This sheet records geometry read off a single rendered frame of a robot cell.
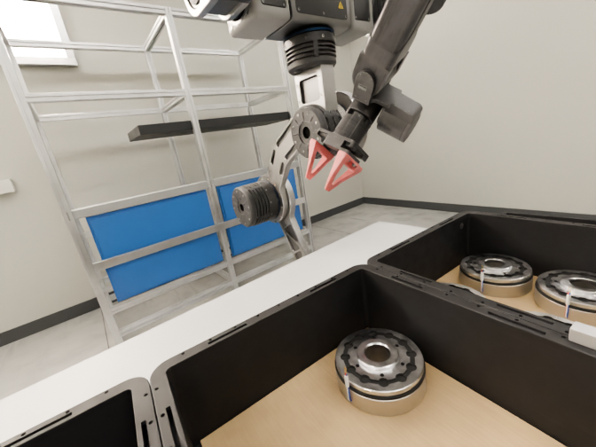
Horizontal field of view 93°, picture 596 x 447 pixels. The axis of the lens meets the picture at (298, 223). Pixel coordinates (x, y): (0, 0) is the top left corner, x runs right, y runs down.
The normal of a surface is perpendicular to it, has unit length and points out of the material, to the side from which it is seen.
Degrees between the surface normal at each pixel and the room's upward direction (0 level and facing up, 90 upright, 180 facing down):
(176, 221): 90
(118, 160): 90
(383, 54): 120
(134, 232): 90
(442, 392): 0
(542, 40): 90
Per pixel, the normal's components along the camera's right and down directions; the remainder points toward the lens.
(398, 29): -0.55, 0.68
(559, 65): -0.77, 0.29
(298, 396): -0.15, -0.95
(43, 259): 0.61, 0.14
